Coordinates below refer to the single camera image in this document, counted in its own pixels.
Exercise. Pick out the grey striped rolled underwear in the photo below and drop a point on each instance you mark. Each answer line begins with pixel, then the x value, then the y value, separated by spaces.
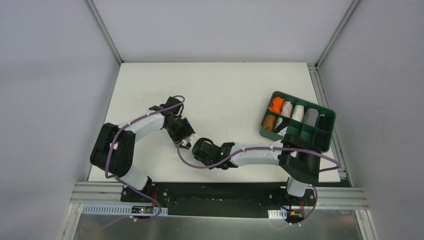
pixel 312 115

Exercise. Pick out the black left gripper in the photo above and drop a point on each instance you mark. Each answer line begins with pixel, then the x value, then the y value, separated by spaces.
pixel 184 139

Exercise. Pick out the white black rolled underwear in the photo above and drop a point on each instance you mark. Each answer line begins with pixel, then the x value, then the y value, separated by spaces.
pixel 281 126

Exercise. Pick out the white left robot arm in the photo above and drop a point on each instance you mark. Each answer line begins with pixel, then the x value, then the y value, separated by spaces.
pixel 113 151

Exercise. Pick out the brown rolled underwear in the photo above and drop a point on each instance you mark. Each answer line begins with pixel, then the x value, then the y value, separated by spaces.
pixel 269 122

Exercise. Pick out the pink rolled underwear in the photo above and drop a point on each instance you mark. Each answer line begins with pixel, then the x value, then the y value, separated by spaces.
pixel 286 109

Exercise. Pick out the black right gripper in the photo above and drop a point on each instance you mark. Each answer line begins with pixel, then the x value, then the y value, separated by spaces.
pixel 197 151

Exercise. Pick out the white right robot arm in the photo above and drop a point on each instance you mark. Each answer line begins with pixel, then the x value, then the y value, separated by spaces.
pixel 297 157

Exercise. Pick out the green compartment tray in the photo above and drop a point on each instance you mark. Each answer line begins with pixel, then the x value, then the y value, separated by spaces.
pixel 319 138

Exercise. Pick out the orange rolled underwear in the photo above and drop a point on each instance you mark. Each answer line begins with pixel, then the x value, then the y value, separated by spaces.
pixel 276 104

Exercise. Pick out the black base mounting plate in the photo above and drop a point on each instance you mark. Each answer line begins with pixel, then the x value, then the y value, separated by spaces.
pixel 253 200

